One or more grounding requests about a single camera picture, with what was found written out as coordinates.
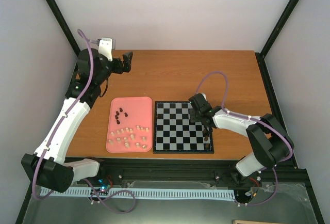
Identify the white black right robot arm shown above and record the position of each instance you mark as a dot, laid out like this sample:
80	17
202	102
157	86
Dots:
269	141

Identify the dark chess piece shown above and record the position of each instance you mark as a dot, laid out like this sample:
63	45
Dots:
205	131

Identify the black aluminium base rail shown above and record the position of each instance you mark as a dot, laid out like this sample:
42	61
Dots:
115	171

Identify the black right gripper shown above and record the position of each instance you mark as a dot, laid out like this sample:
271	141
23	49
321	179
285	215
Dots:
193	118

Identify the black white chessboard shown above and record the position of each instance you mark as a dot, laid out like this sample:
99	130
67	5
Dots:
175	133

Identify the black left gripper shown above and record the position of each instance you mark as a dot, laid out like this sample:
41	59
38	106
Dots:
119	68

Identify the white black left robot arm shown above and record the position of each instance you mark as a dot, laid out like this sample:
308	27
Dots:
92	70

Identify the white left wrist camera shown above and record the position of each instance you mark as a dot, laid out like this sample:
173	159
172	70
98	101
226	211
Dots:
106	46

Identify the light blue slotted cable duct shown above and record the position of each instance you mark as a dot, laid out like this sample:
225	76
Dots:
159	194

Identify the black aluminium frame post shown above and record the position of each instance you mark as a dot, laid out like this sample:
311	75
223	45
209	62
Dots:
63	25
285	15

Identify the black aluminium frame post right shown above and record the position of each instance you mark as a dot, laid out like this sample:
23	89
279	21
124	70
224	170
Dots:
285	15

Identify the pink plastic tray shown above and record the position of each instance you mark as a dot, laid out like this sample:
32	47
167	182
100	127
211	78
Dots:
135	128

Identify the black side frame rail right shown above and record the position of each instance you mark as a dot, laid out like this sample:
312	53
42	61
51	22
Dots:
275	109

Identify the black aluminium frame post left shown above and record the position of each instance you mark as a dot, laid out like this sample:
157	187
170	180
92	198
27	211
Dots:
63	25

